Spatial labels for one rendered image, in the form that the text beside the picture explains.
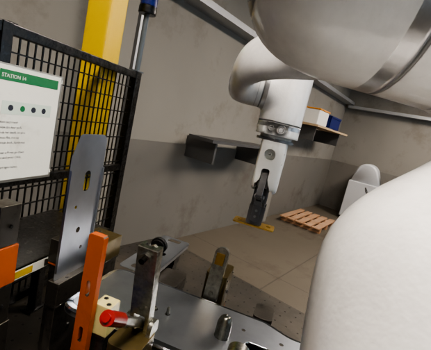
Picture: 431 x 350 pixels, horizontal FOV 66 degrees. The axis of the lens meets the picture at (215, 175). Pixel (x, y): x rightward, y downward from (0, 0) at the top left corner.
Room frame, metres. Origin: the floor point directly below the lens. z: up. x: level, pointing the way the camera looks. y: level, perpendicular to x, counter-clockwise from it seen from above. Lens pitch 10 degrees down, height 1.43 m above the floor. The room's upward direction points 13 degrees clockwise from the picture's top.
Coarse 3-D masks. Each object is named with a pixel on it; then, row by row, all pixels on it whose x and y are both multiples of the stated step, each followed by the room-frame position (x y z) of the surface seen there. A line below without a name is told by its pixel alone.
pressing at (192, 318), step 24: (120, 288) 0.71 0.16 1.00; (168, 288) 0.76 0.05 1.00; (72, 312) 0.60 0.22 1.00; (192, 312) 0.68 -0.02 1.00; (216, 312) 0.70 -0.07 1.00; (240, 312) 0.73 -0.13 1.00; (168, 336) 0.59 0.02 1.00; (192, 336) 0.60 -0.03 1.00; (240, 336) 0.64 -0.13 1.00; (264, 336) 0.66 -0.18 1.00
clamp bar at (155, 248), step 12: (156, 240) 0.53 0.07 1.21; (144, 252) 0.49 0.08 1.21; (156, 252) 0.49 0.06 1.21; (144, 264) 0.49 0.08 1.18; (156, 264) 0.49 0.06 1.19; (144, 276) 0.50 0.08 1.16; (156, 276) 0.50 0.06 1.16; (144, 288) 0.50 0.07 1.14; (156, 288) 0.51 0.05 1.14; (132, 300) 0.51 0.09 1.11; (144, 300) 0.50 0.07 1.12; (132, 312) 0.51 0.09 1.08; (144, 312) 0.51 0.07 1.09; (144, 324) 0.51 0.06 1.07
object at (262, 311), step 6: (258, 306) 0.79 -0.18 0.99; (264, 306) 0.80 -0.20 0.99; (258, 312) 0.76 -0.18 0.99; (264, 312) 0.77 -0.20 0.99; (270, 312) 0.77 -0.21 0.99; (258, 318) 0.74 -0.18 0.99; (264, 318) 0.74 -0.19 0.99; (270, 318) 0.75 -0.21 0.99; (270, 324) 0.74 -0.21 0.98; (252, 348) 0.74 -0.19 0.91; (258, 348) 0.74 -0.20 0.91
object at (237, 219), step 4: (236, 216) 0.68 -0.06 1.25; (236, 220) 0.64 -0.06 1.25; (240, 220) 0.65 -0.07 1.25; (244, 220) 0.66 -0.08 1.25; (248, 224) 0.64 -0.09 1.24; (252, 224) 0.64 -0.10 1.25; (264, 224) 0.66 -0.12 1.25; (260, 228) 0.63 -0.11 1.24; (264, 228) 0.63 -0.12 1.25; (268, 228) 0.64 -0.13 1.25; (272, 228) 0.64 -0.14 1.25
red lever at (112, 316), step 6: (102, 312) 0.41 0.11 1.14; (108, 312) 0.41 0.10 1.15; (114, 312) 0.41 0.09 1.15; (120, 312) 0.43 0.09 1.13; (102, 318) 0.40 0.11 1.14; (108, 318) 0.40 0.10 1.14; (114, 318) 0.40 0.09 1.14; (120, 318) 0.42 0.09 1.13; (126, 318) 0.44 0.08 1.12; (132, 318) 0.47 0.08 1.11; (138, 318) 0.50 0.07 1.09; (102, 324) 0.40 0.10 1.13; (108, 324) 0.40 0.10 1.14; (114, 324) 0.41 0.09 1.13; (120, 324) 0.43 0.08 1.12; (126, 324) 0.45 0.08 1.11; (132, 324) 0.47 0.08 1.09; (138, 324) 0.49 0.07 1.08
